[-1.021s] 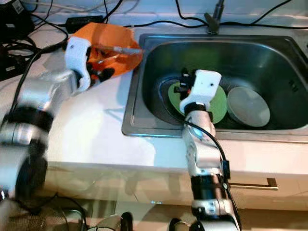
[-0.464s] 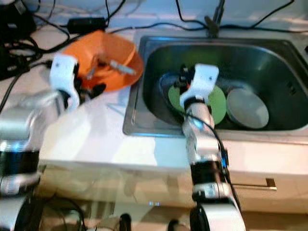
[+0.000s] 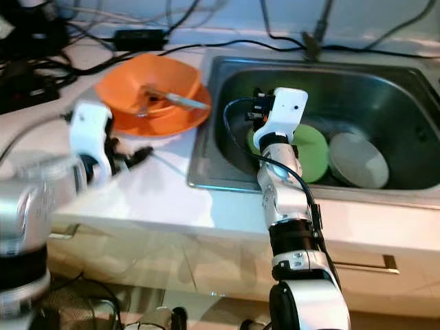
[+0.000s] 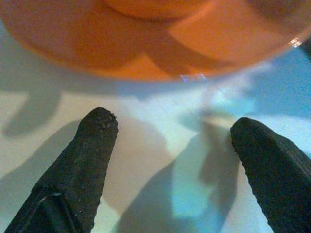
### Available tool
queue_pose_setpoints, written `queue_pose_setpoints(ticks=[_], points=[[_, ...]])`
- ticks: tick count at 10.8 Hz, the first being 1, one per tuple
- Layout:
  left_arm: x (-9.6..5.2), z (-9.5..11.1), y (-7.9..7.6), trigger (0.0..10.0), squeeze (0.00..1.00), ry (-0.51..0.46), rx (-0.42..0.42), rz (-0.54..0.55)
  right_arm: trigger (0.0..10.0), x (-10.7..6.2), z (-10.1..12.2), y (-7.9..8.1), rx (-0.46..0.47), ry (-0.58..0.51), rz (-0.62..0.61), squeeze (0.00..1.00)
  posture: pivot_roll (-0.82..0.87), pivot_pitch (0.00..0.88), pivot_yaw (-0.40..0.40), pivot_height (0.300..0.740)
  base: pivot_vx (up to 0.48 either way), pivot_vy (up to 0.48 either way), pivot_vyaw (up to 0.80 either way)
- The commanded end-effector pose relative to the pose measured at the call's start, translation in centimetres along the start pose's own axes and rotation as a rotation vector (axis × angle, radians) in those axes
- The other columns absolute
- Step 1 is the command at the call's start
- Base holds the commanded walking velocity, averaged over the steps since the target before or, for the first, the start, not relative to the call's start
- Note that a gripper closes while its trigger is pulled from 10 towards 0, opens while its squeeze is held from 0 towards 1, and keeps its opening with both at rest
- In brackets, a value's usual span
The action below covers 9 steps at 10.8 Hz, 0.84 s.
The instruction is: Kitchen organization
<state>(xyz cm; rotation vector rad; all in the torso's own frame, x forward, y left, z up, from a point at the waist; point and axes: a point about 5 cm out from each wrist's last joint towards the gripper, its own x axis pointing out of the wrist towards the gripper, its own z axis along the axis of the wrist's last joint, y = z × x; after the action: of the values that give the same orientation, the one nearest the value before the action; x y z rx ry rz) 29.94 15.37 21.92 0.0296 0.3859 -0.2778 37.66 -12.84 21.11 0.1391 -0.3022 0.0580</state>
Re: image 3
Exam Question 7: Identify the pale grey bowl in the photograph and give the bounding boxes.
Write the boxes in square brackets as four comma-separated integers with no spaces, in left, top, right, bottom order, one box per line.
[328,132,391,190]

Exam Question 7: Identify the wire mesh fan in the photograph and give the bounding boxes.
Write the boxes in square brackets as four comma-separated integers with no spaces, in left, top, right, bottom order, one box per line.
[52,282,105,330]

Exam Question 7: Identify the small metal fork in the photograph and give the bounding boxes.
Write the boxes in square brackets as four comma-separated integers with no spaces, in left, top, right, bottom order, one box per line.
[141,102,177,120]

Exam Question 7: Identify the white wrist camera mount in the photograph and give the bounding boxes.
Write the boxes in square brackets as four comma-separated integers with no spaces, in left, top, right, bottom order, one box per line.
[253,87,309,149]
[70,102,113,170]

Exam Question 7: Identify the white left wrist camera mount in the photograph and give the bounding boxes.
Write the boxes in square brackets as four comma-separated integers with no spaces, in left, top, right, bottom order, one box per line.
[70,102,113,170]

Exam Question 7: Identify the metal faucet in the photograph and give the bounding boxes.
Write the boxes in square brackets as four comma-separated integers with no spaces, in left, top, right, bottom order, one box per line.
[302,0,334,60]

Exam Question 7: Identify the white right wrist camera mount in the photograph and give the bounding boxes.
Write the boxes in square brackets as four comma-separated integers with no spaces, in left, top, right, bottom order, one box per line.
[253,87,309,149]

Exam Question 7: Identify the stainless steel sink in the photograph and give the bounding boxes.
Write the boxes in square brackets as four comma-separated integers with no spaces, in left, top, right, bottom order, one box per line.
[187,56,440,193]

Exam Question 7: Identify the black power strip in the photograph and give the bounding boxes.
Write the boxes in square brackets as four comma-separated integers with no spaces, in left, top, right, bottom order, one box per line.
[0,71,63,115]

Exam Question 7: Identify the black power adapter brick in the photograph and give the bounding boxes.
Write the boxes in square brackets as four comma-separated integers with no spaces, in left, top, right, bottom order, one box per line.
[113,29,167,51]

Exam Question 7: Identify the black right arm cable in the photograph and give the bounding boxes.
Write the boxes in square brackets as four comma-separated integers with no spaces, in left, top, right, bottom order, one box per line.
[223,98,324,234]

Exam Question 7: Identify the orange plastic bowl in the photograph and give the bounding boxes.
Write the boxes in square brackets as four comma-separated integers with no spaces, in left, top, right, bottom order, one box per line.
[95,54,200,118]

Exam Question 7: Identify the black chargers with labels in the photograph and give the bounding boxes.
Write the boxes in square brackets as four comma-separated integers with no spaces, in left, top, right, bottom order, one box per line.
[0,0,73,59]

